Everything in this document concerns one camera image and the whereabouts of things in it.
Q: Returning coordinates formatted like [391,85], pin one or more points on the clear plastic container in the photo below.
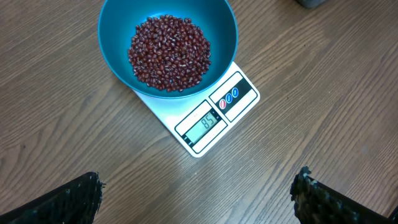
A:
[310,4]

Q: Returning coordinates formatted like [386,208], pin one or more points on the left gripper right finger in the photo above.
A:
[315,203]

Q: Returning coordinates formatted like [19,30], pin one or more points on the white digital kitchen scale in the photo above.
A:
[198,122]

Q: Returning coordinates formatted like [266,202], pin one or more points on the red beans in bowl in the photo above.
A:
[169,53]

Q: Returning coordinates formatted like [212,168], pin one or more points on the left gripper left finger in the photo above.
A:
[77,201]

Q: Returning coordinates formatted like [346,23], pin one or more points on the blue metal bowl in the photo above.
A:
[117,25]

